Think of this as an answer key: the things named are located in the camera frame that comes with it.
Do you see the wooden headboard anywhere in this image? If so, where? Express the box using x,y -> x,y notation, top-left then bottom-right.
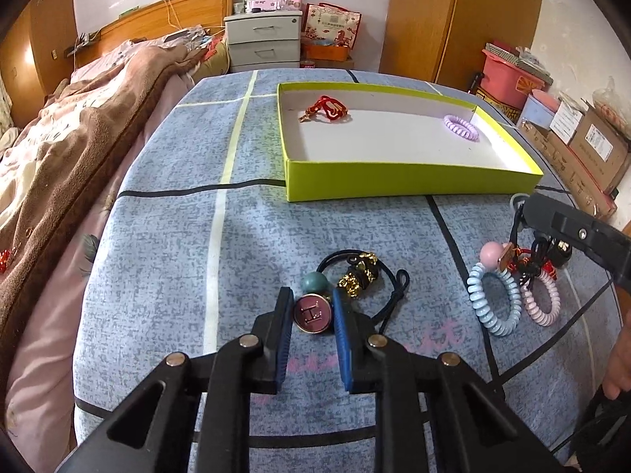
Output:
76,0 -> 233,66

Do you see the pink spiral hair tie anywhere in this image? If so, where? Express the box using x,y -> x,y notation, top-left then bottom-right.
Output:
519,267 -> 563,328

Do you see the brown fleece blanket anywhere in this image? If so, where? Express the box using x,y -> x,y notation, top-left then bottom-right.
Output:
1,41 -> 207,377

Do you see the black cord gold charm tie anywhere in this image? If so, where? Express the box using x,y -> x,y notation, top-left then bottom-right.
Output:
293,249 -> 411,334

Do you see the light blue spiral hair tie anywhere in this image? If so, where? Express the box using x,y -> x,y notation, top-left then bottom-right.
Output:
466,240 -> 523,338

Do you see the right hand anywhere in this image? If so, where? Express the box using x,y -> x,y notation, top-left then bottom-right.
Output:
602,319 -> 631,400

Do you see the purple spiral hair tie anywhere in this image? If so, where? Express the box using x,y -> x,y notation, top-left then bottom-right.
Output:
442,113 -> 482,143

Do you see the red beaded cord bracelet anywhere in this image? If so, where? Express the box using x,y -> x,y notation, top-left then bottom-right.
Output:
507,246 -> 561,282

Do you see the red knotted cord bracelet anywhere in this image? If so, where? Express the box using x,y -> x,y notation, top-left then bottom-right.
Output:
298,94 -> 352,124

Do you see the yellow patterned box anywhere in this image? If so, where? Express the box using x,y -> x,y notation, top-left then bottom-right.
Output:
475,87 -> 522,124

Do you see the orange basket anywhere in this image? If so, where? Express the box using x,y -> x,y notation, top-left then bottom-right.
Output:
302,43 -> 351,62

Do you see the blue checked bed sheet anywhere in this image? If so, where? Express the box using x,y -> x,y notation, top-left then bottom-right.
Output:
73,69 -> 622,460

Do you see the wooden door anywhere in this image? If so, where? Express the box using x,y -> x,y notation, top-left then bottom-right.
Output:
380,0 -> 542,91

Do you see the red patterned gift bag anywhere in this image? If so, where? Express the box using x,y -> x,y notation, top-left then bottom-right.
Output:
302,2 -> 362,49

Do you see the lime green shallow box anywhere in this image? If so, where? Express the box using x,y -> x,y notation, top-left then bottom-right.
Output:
277,81 -> 543,203

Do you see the large cardboard box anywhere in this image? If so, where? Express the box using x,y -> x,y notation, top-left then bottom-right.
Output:
519,105 -> 630,221

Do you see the grey three-drawer cabinet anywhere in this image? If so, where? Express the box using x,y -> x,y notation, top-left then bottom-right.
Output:
224,11 -> 302,73

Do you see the pink plastic storage bin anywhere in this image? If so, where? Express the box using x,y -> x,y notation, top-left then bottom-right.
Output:
480,49 -> 545,109

